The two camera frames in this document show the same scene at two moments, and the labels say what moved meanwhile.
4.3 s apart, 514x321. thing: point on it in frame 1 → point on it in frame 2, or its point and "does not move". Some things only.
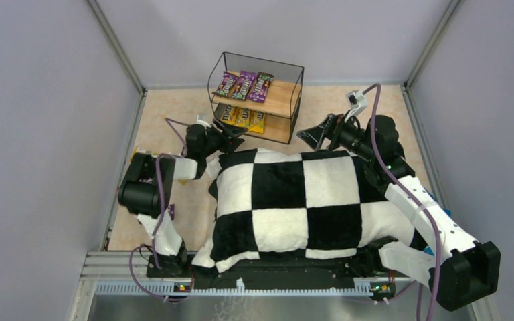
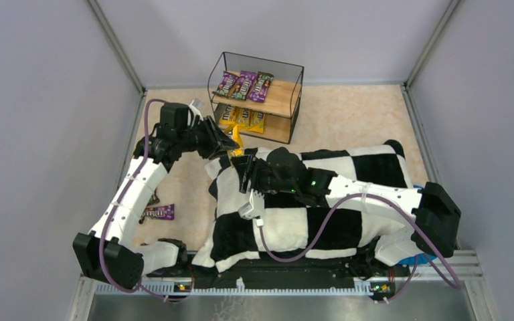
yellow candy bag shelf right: [243, 116] does not move
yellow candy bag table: [256, 121] does not move
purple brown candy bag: [260, 88] does not move
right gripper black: [332, 133] → [253, 173]
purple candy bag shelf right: [243, 85] does not move
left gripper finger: [234, 131] → [221, 137]
